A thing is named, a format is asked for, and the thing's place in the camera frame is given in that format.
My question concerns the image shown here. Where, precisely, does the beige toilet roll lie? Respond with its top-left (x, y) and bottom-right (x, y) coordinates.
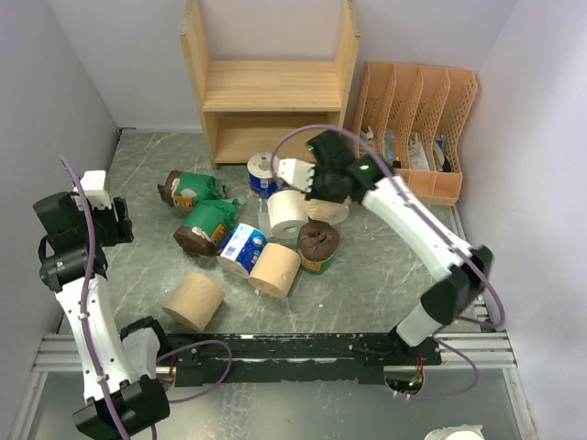
top-left (304, 199), bottom-right (349, 226)

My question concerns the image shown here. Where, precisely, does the green brown roll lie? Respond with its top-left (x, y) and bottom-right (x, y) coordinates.
top-left (297, 220), bottom-right (339, 274)
top-left (173, 200), bottom-right (238, 258)
top-left (157, 170), bottom-right (226, 211)

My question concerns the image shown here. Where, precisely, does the blue roll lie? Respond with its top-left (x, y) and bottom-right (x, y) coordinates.
top-left (247, 153), bottom-right (278, 199)
top-left (216, 223), bottom-right (268, 279)

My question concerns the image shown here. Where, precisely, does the tan toilet roll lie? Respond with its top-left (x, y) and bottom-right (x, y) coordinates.
top-left (161, 271), bottom-right (225, 333)
top-left (249, 243), bottom-right (301, 299)

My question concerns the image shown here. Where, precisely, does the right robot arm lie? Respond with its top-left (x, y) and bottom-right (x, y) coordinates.
top-left (306, 130), bottom-right (493, 365)

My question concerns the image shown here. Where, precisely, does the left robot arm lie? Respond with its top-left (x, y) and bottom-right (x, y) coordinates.
top-left (33, 192), bottom-right (172, 439)

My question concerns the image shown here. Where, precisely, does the wooden two-tier shelf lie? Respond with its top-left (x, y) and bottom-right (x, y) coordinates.
top-left (180, 1), bottom-right (360, 168)

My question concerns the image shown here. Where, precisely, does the white toilet roll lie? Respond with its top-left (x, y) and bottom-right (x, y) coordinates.
top-left (268, 190), bottom-right (308, 239)

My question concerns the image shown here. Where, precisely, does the orange plastic file organizer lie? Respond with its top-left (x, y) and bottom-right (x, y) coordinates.
top-left (352, 61), bottom-right (478, 206)

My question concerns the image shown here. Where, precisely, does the tan toilet roll front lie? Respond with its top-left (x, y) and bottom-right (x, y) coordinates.
top-left (161, 271), bottom-right (225, 333)

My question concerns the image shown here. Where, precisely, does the blue wrapped roll lying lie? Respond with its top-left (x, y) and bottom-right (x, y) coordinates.
top-left (216, 223), bottom-right (268, 279)

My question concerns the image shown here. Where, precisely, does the white roll bottom edge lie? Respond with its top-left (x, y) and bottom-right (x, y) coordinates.
top-left (424, 424), bottom-right (484, 440)

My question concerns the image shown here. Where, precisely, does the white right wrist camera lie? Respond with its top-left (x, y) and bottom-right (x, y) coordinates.
top-left (277, 159), bottom-right (316, 193)

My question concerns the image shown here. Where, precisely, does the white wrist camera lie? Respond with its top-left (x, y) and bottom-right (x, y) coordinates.
top-left (277, 159), bottom-right (316, 193)
top-left (80, 170), bottom-right (113, 211)

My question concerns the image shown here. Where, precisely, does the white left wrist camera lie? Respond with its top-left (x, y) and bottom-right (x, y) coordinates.
top-left (80, 170), bottom-right (113, 211)

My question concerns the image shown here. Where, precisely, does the black mounting base plate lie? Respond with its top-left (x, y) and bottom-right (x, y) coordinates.
top-left (167, 333), bottom-right (441, 387)

